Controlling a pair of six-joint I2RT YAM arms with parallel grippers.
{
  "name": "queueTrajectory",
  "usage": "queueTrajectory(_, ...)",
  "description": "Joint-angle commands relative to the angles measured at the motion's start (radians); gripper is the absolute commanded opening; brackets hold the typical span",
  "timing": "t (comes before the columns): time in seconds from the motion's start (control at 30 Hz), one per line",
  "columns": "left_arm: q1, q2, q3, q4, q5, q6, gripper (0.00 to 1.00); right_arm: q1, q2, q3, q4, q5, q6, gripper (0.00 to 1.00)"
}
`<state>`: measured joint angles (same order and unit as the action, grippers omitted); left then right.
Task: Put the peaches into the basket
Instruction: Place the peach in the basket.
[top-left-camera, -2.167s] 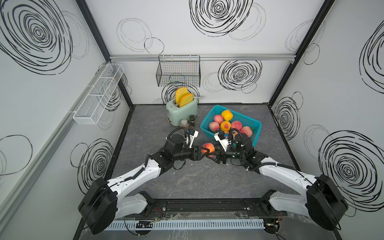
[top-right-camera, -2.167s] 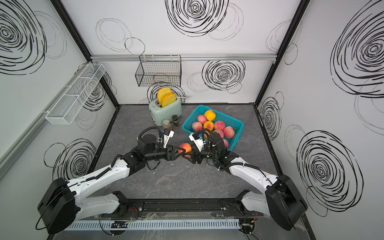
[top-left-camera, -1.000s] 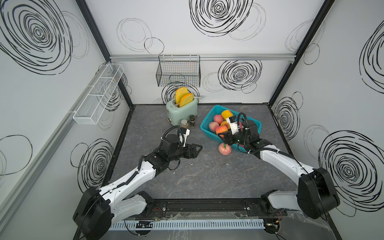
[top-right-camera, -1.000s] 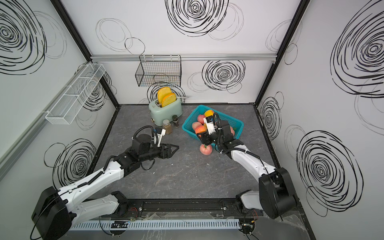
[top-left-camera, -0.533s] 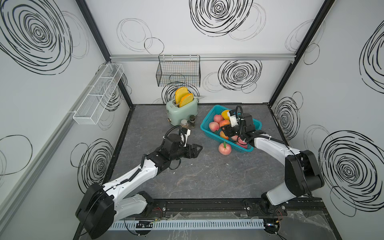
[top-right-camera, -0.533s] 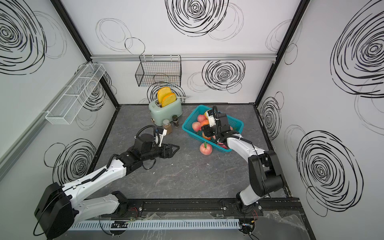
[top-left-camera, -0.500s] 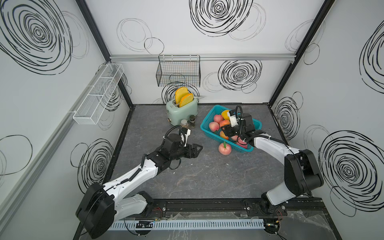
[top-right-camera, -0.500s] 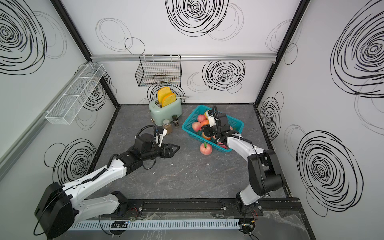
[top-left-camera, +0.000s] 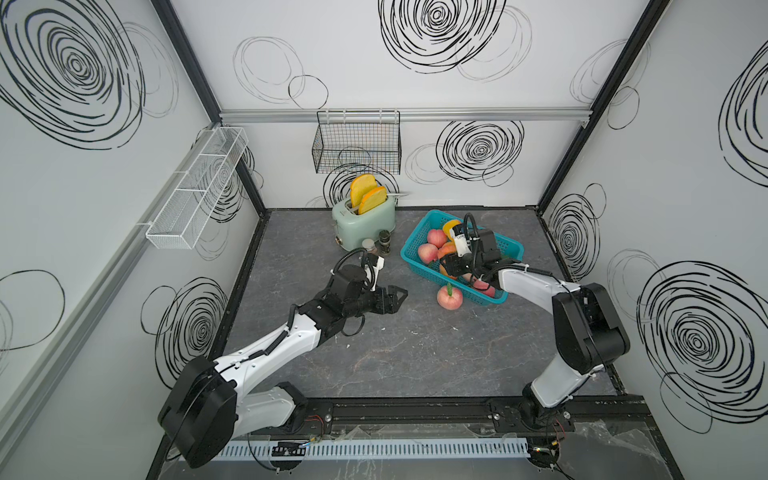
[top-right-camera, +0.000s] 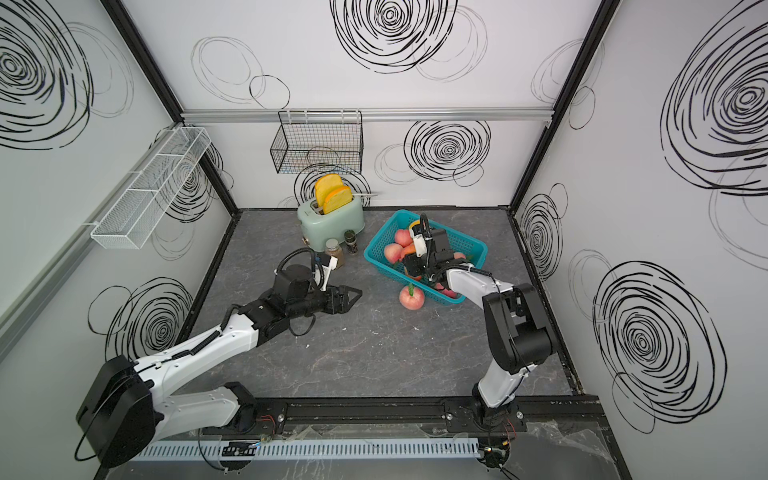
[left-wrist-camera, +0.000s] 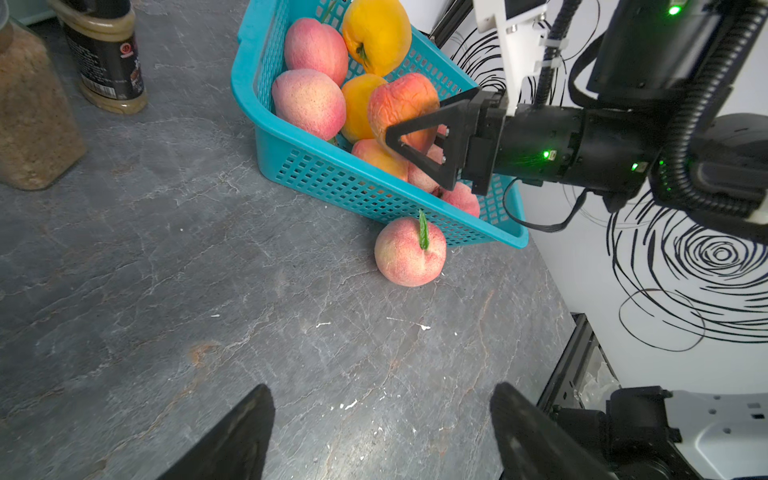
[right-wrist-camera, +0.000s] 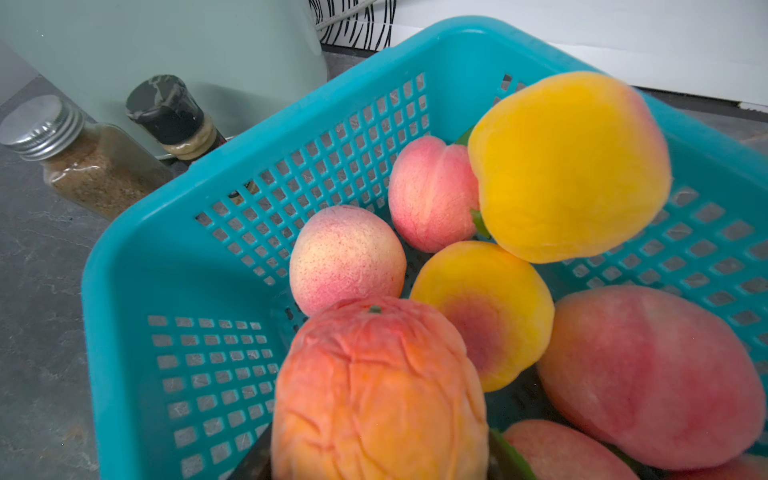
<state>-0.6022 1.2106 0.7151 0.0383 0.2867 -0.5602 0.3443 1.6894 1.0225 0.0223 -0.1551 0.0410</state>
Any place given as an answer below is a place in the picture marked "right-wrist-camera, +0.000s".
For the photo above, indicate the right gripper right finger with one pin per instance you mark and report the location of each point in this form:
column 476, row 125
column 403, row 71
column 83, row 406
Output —
column 505, row 462

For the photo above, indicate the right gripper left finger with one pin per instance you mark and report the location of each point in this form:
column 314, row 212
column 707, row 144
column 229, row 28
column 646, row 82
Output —
column 256, row 465

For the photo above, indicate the pink peach with leaf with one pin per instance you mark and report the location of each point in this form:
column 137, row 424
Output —
column 554, row 451

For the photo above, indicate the orange red wrinkled peach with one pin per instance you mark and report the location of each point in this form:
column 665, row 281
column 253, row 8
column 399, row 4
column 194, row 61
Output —
column 379, row 388

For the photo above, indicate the yellow peach red spot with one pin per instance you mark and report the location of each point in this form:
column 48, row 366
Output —
column 569, row 167

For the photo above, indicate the teal plastic basket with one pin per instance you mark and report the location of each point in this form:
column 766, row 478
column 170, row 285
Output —
column 187, row 307

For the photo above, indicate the silver lid spice jar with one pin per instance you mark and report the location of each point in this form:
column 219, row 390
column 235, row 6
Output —
column 96, row 166

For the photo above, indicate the black lid spice bottle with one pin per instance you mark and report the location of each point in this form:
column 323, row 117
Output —
column 165, row 108

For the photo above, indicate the mint green toaster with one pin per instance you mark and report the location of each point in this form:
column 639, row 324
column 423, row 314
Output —
column 243, row 61

